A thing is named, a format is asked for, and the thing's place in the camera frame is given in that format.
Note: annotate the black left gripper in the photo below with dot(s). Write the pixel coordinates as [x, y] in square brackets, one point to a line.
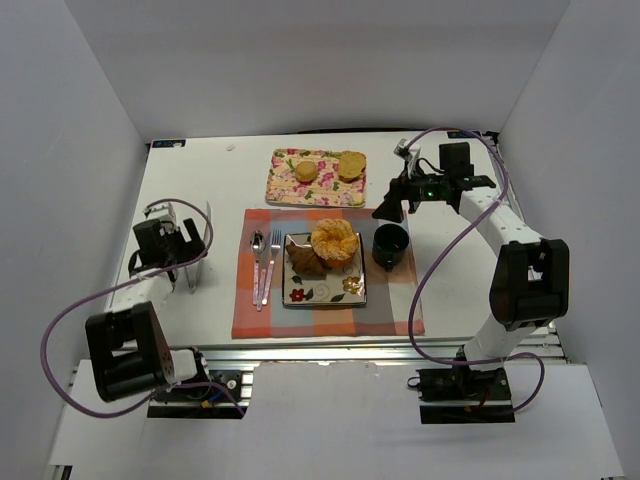
[185, 242]

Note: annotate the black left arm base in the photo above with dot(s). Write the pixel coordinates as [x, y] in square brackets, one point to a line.
[212, 394]

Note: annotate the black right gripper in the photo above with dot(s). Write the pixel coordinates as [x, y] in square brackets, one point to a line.
[400, 190]

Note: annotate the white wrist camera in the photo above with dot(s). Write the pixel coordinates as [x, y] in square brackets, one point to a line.
[163, 212]
[410, 154]

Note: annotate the dark green mug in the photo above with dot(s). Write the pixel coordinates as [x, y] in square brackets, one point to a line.
[390, 243]

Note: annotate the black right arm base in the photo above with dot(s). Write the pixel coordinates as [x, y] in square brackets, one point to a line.
[459, 395]

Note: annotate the dark brown bread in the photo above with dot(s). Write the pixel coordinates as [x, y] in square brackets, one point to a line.
[305, 262]

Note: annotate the round seeded bread bun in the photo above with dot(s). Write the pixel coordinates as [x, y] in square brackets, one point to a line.
[351, 165]

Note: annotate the silver fork pink handle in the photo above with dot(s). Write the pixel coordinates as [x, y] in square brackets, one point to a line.
[276, 238]

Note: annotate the orange checkered placemat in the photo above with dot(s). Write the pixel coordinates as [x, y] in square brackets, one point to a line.
[389, 294]

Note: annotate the floral square plate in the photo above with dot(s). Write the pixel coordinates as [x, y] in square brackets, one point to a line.
[340, 287]

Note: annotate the small yellow muffin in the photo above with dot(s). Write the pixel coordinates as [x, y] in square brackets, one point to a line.
[306, 171]

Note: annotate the silver spoon pink handle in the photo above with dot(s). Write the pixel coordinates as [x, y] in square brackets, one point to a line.
[257, 245]

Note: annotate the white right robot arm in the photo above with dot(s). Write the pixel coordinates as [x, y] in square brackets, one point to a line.
[530, 285]

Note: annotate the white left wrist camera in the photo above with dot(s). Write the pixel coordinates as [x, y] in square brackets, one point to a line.
[163, 212]

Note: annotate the floral serving tray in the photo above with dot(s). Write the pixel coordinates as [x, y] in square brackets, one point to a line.
[326, 190]

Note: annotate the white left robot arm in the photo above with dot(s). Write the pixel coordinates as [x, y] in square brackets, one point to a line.
[128, 349]

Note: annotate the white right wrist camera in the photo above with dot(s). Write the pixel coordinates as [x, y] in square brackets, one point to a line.
[410, 154]

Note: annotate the orange bundt cake bread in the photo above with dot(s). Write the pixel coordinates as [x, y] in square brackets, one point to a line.
[335, 242]

